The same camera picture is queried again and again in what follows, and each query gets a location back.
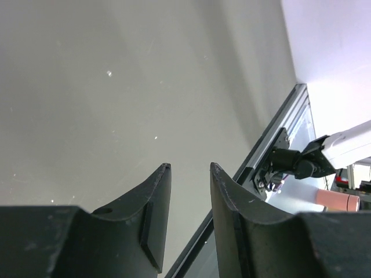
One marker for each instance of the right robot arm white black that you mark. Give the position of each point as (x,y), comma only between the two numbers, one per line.
(325,155)

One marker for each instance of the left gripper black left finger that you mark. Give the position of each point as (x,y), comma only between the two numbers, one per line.
(124,238)

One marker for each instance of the pink cylinder roll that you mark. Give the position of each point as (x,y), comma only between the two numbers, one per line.
(337,201)

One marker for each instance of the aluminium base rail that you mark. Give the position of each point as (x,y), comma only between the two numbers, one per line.
(280,133)

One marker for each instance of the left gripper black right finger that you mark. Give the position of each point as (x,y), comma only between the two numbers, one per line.
(253,238)

